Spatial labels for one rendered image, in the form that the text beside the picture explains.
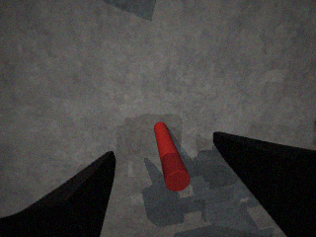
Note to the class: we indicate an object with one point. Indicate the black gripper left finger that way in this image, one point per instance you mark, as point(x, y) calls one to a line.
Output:
point(77, 208)

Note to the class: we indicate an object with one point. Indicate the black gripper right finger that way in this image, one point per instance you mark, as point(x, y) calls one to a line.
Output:
point(282, 178)

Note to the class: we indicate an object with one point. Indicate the red peg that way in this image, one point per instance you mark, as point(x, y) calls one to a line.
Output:
point(175, 173)

